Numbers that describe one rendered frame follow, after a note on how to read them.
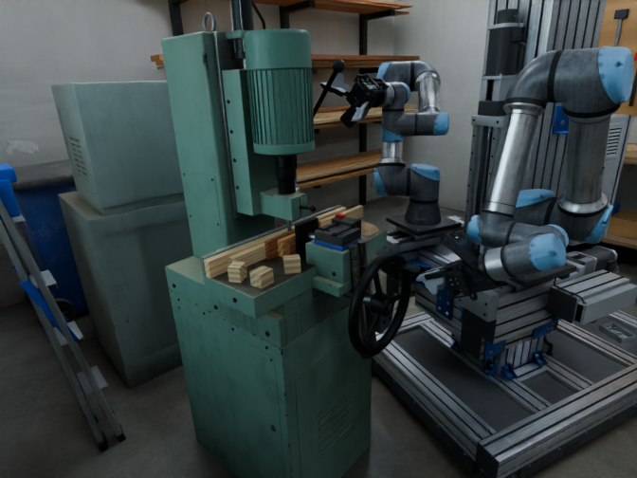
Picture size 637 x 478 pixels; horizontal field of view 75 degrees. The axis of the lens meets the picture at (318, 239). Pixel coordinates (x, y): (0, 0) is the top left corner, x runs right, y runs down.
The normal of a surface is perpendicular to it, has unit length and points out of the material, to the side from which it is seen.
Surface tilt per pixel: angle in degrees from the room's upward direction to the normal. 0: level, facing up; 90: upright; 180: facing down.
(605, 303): 90
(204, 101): 90
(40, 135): 90
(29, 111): 90
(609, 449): 0
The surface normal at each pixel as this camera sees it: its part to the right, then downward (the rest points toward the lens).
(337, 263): -0.65, 0.29
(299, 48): 0.62, 0.26
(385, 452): -0.04, -0.93
